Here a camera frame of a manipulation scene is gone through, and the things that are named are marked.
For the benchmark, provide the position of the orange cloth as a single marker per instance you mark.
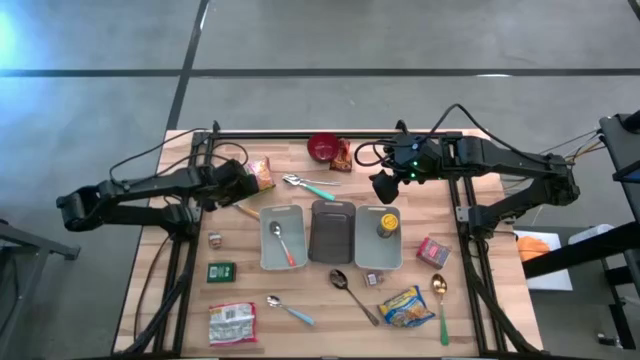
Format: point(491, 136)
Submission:
point(532, 247)

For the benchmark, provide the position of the green box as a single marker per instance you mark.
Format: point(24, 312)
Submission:
point(221, 272)

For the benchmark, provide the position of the pink yellow ramen packet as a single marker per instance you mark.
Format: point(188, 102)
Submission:
point(264, 172)

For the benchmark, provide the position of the black aluminium table frame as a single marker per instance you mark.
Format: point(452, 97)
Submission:
point(280, 135)

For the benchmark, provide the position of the light grey plastic bin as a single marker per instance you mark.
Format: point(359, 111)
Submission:
point(372, 250)
point(295, 235)

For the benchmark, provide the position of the black metal beam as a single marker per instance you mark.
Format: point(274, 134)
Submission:
point(580, 252)

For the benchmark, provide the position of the black equipment cart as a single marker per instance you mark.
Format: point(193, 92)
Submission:
point(622, 150)

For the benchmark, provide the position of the white paper sheet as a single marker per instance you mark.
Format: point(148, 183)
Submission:
point(550, 280)

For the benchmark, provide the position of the dark grey plastic bin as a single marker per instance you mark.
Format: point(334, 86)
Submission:
point(331, 235)

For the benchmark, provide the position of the red box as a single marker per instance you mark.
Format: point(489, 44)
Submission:
point(433, 253)

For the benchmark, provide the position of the small black device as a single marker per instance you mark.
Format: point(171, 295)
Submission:
point(607, 340)

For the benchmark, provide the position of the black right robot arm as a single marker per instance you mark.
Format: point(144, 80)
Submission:
point(500, 152)

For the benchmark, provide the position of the red and black bowl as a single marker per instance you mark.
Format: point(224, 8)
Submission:
point(322, 146)

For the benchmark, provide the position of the orange snack packet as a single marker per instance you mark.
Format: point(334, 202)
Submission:
point(343, 159)

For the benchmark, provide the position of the yellow-lidded spice jar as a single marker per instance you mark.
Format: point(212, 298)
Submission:
point(389, 221)

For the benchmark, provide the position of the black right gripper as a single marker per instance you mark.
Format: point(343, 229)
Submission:
point(420, 157)

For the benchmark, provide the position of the silver metal bracket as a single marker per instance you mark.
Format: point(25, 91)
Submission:
point(462, 214)
point(195, 214)

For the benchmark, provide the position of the white plastic container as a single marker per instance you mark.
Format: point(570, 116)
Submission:
point(590, 233)

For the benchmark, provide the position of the black spoon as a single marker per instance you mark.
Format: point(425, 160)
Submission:
point(339, 279)

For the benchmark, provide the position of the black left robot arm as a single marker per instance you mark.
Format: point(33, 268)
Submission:
point(145, 187)

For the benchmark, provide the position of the grey metal stand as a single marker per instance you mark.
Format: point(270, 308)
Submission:
point(30, 240)

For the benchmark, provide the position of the blue yellow snack packet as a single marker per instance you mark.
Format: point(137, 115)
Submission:
point(406, 307)

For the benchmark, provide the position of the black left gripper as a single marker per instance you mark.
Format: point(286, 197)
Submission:
point(230, 181)

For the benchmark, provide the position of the red and white packet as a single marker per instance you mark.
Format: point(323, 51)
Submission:
point(232, 324)

